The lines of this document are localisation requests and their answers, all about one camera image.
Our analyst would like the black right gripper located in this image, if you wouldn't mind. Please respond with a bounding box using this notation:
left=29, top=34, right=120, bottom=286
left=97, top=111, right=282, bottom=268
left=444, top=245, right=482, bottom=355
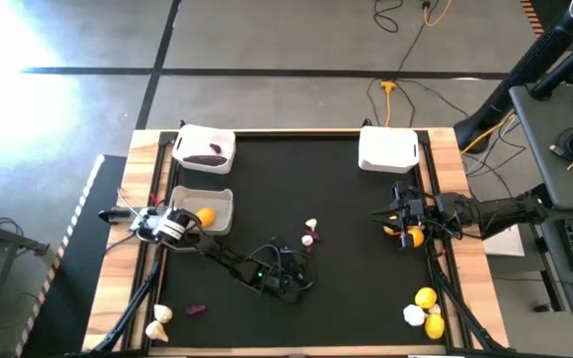
left=369, top=180, right=440, bottom=251

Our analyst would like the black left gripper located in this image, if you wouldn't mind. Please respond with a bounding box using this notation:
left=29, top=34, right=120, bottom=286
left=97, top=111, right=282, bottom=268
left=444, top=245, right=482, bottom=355
left=250, top=237, right=320, bottom=305

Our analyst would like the tan plastic bag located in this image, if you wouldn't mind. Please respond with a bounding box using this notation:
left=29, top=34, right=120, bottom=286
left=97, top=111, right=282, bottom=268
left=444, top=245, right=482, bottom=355
left=153, top=303, right=174, bottom=325

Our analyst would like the white plastic basket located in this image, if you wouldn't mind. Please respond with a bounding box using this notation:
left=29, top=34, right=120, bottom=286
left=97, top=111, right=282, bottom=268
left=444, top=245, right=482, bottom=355
left=168, top=185, right=235, bottom=237
left=357, top=125, right=421, bottom=175
left=171, top=123, right=237, bottom=176

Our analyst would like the large white garlic bulb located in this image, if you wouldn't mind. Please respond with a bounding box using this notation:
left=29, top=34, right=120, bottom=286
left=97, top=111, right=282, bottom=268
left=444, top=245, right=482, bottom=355
left=402, top=303, right=428, bottom=328

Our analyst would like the white paper sheet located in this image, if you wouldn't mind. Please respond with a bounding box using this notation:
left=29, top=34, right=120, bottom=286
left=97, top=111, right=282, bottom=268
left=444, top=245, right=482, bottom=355
left=482, top=224, right=526, bottom=258

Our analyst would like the grey desk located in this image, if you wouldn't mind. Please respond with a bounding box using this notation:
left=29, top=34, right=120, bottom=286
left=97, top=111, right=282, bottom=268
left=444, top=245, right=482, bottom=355
left=508, top=82, right=573, bottom=211
left=539, top=213, right=573, bottom=332

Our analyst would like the black tower fan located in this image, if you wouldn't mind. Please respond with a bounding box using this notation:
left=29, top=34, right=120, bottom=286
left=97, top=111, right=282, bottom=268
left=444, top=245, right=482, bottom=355
left=453, top=0, right=573, bottom=154

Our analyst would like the black striped-edge floor mat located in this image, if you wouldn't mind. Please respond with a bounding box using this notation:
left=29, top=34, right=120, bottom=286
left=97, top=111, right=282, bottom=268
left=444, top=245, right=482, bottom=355
left=15, top=153, right=128, bottom=358

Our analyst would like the yellow power cord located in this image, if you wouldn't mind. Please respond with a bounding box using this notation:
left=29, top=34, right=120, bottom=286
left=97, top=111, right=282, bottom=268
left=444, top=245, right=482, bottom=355
left=379, top=79, right=398, bottom=128

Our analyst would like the yellow floor cable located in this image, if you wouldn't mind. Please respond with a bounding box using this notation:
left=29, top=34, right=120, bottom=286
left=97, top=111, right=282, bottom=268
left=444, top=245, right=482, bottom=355
left=422, top=0, right=453, bottom=29

